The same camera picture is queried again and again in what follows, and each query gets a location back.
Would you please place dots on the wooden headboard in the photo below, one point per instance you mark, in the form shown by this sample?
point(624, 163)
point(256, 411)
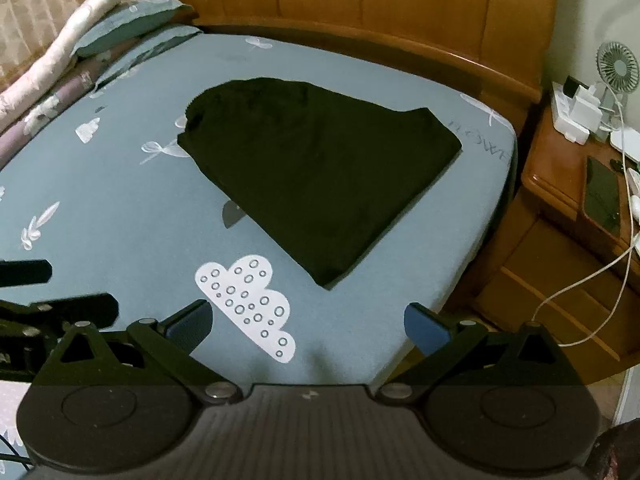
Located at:
point(350, 0)

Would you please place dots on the white power strip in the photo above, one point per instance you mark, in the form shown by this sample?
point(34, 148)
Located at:
point(575, 127)

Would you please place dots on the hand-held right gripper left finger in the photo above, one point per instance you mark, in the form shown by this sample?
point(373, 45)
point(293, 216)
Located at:
point(192, 322)

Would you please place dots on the dark red cloth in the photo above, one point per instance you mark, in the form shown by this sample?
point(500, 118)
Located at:
point(617, 455)

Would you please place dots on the black charger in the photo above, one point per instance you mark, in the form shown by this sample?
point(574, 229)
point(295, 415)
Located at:
point(575, 85)

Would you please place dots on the white box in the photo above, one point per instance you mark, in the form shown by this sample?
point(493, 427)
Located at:
point(627, 145)

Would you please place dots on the patterned curtain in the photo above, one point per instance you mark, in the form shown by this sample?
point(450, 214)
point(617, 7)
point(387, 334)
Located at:
point(40, 10)

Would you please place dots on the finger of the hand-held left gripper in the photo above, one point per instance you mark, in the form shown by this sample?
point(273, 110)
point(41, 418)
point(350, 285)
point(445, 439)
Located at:
point(25, 272)
point(75, 312)

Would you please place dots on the dark phone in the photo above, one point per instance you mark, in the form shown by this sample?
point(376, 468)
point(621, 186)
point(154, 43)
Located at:
point(602, 195)

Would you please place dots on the black pants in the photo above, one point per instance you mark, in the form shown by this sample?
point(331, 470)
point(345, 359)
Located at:
point(320, 175)

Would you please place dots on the white charger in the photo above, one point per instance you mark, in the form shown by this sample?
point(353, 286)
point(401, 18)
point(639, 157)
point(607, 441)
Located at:
point(587, 102)

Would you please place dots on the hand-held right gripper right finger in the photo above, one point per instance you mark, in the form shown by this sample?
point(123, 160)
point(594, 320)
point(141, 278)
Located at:
point(425, 327)

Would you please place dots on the blue floral bed sheet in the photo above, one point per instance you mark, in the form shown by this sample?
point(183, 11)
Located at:
point(125, 210)

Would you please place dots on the small desk fan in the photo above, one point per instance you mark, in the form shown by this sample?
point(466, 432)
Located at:
point(615, 67)

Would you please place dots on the pink floral quilt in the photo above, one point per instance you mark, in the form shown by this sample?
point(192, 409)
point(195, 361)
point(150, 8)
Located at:
point(65, 45)

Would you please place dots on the blue pillow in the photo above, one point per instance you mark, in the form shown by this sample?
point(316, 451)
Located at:
point(150, 50)
point(130, 22)

